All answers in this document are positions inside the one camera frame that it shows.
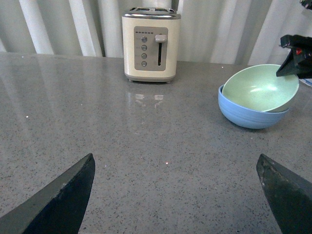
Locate blue bowl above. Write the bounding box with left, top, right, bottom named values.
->
left=218, top=85, right=290, bottom=129

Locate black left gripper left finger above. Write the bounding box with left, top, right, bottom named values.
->
left=0, top=154, right=95, bottom=234

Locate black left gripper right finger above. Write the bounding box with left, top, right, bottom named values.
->
left=256, top=154, right=312, bottom=234

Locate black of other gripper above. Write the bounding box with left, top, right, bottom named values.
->
left=276, top=35, right=312, bottom=78

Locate white curtain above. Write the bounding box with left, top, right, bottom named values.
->
left=0, top=0, right=312, bottom=65

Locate clear plastic food container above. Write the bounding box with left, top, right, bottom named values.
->
left=300, top=78, right=312, bottom=87

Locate cream two-slot toaster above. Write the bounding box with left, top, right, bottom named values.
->
left=122, top=7, right=181, bottom=83

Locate green bowl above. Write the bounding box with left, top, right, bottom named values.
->
left=222, top=64, right=299, bottom=113

